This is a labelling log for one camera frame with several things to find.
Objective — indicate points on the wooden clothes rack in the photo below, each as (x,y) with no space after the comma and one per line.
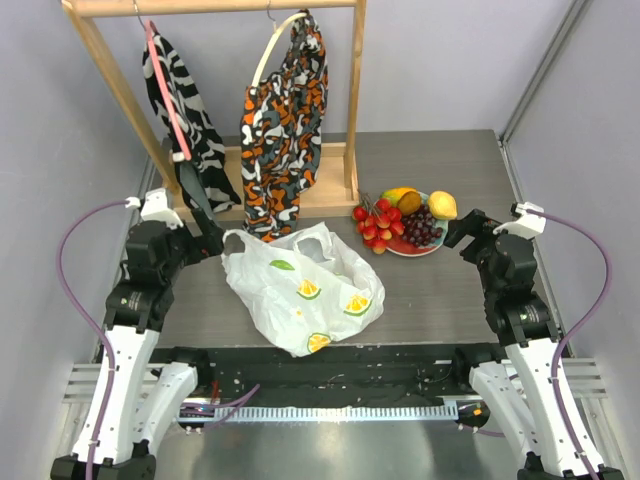
(336,191)

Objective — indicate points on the zebra print cloth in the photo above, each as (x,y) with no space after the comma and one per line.
(203,180)

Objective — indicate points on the brown kiwi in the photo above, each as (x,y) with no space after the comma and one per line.
(409,203)

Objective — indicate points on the white cable duct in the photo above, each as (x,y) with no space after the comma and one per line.
(446,412)

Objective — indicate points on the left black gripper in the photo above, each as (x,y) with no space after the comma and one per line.
(200,247)

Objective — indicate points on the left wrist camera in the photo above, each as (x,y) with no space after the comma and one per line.
(156,205)

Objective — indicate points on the cream clothes hanger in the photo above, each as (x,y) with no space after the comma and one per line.
(278,30)

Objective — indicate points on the orange green mango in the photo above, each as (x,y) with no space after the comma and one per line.
(395,194)

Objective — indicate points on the purple grape bunch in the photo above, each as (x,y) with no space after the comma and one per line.
(422,229)

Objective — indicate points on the yellow pear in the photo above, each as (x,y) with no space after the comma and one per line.
(442,205)

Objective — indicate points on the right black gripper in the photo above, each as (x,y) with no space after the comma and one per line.
(470,232)

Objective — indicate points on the red teal plate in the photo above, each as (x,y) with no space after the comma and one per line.
(398,246)

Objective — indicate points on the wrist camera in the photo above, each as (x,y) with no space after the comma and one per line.
(528,221)
(156,205)

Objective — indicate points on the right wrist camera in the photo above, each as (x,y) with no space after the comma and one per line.
(528,221)

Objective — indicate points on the red cherry bunch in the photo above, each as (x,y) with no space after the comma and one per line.
(376,222)

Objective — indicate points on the pink clothes hanger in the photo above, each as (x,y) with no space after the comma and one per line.
(149,29)

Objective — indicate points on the white plastic bag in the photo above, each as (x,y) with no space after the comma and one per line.
(304,291)

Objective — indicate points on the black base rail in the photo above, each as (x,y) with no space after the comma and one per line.
(384,376)

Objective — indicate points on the orange camouflage cloth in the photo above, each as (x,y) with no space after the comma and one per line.
(281,131)

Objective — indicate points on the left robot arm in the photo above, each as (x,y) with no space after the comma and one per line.
(123,429)

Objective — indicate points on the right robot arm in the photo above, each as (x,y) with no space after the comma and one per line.
(539,418)

